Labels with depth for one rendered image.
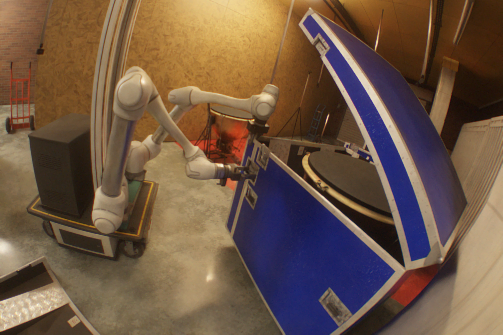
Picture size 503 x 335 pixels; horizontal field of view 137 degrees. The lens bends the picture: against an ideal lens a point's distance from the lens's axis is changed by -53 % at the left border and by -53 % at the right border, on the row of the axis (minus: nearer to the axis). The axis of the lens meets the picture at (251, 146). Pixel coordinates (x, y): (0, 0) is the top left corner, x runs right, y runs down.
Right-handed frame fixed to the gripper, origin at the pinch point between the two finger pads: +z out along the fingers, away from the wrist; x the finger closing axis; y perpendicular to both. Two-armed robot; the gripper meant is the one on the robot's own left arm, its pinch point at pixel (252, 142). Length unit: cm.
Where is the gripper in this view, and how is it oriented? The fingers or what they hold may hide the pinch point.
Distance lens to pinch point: 133.0
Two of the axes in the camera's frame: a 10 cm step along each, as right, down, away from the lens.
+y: 3.5, 5.3, -7.7
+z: -3.1, 8.4, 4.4
